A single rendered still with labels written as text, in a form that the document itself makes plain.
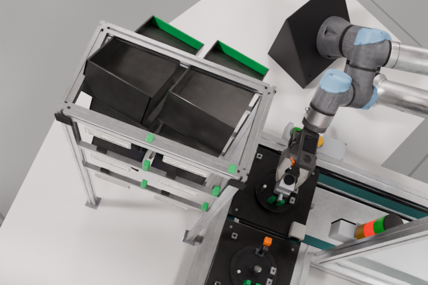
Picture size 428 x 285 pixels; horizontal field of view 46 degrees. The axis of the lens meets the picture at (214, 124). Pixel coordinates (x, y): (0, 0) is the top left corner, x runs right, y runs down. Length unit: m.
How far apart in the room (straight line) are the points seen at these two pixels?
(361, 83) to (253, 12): 0.70
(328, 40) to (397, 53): 0.42
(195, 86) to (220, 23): 0.95
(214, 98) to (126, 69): 0.18
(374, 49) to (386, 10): 1.95
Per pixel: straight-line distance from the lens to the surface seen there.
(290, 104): 1.86
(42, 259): 1.65
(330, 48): 1.82
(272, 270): 1.54
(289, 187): 1.49
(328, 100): 1.37
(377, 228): 1.25
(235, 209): 1.57
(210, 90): 1.02
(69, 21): 2.92
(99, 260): 1.64
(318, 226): 1.70
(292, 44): 1.77
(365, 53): 1.43
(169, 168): 1.20
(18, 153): 2.65
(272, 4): 2.04
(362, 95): 1.44
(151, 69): 1.03
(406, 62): 1.47
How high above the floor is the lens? 2.49
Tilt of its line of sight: 68 degrees down
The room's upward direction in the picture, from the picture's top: 25 degrees clockwise
